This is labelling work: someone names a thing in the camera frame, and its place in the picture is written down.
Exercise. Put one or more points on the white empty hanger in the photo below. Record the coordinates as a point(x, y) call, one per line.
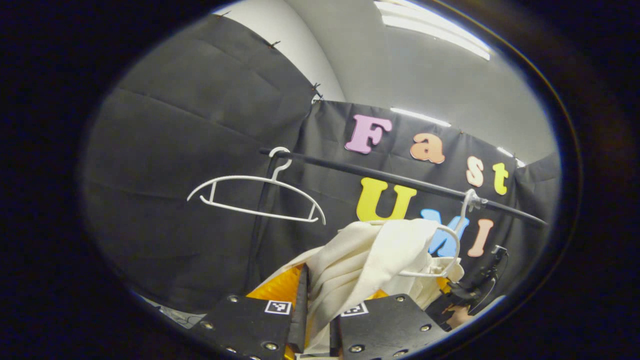
point(245, 177)

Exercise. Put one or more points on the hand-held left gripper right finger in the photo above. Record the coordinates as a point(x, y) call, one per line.
point(385, 325)

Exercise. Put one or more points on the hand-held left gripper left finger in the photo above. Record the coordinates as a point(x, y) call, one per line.
point(299, 325)

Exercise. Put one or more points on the black metal clothes rack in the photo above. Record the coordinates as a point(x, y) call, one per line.
point(320, 164)

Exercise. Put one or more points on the black backdrop cloth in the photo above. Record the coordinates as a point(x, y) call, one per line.
point(175, 125)

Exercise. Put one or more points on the cream shirt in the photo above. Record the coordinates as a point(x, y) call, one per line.
point(360, 260)

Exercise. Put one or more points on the ceiling tube light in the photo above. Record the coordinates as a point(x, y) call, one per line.
point(420, 117)

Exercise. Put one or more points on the large ceiling light panel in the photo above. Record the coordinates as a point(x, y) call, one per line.
point(430, 30)

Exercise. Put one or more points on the small ceiling light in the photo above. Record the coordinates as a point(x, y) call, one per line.
point(510, 156)

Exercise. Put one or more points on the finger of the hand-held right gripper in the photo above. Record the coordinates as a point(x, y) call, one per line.
point(440, 312)

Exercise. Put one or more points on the white hanger holding shirt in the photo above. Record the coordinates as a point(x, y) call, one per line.
point(458, 250)

